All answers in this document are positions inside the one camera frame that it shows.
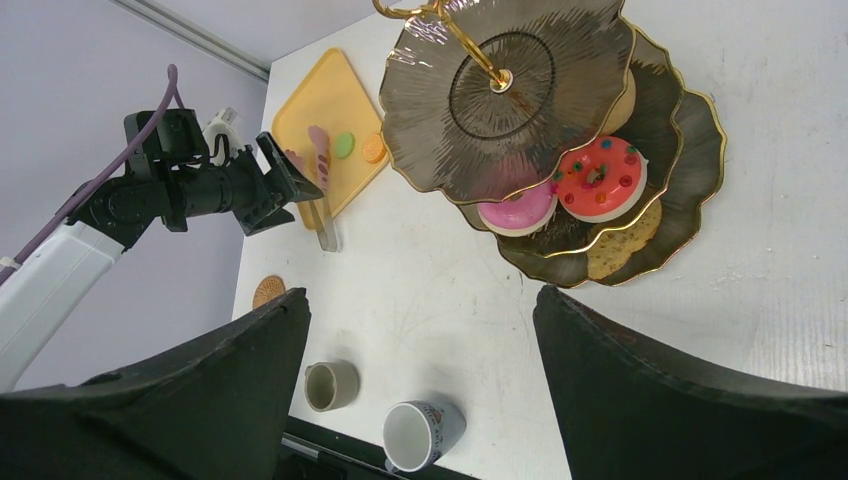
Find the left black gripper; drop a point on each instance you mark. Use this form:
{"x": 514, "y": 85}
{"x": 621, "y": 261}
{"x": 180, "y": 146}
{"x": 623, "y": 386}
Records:
{"x": 256, "y": 199}

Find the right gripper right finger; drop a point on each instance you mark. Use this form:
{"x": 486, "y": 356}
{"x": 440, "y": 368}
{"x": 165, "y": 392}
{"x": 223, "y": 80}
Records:
{"x": 631, "y": 407}

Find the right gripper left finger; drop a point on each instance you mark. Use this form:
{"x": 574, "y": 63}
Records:
{"x": 214, "y": 407}

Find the pink handled metal tongs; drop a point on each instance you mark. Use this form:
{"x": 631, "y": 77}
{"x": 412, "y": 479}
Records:
{"x": 320, "y": 211}

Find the green sandwich cookie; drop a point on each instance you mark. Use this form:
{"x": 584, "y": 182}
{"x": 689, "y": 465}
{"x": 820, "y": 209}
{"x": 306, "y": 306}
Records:
{"x": 344, "y": 145}

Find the blue grey mug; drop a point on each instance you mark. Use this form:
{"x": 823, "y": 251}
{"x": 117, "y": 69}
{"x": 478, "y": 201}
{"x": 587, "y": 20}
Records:
{"x": 417, "y": 433}

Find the pink frosted donut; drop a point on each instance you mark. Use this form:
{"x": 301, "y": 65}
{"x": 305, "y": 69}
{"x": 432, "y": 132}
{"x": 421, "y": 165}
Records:
{"x": 521, "y": 214}

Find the red strawberry donut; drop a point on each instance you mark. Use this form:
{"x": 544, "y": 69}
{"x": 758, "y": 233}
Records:
{"x": 601, "y": 181}

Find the round tan cookie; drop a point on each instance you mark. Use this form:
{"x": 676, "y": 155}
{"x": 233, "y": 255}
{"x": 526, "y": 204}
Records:
{"x": 623, "y": 108}

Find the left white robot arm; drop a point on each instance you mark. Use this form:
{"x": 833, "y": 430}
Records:
{"x": 110, "y": 219}

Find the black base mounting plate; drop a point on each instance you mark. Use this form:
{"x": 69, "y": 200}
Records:
{"x": 327, "y": 445}

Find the yellow serving tray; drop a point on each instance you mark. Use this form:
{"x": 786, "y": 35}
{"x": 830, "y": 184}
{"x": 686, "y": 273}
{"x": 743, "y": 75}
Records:
{"x": 331, "y": 97}

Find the grey small cup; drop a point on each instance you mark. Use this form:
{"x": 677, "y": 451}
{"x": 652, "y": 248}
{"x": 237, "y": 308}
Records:
{"x": 330, "y": 385}

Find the three tier glass stand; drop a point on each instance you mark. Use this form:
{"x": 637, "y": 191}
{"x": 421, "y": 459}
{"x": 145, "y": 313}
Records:
{"x": 482, "y": 98}

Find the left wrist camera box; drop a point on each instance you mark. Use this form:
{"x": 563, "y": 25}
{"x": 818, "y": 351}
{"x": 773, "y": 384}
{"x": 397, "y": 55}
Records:
{"x": 222, "y": 136}

